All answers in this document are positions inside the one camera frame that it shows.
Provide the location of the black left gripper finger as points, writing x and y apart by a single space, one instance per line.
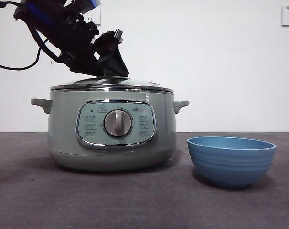
114 64
87 66

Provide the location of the glass lid with green knob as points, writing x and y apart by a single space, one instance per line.
139 84

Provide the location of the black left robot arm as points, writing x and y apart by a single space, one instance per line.
56 31

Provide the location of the pale green electric steamer pot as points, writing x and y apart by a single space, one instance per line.
63 133

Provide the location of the blue ribbed bowl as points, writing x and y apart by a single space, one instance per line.
230 167

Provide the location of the pale grey left wrist camera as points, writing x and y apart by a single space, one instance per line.
91 3

